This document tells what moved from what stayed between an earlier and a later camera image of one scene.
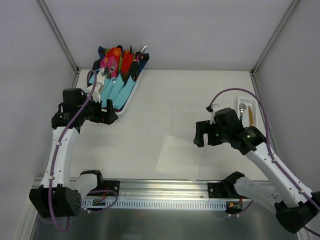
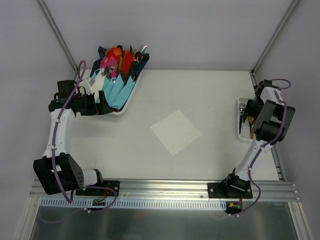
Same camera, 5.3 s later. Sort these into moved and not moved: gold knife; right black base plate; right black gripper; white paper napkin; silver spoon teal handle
Moved: white paper napkin; right black gripper
Not moved: right black base plate; silver spoon teal handle; gold knife
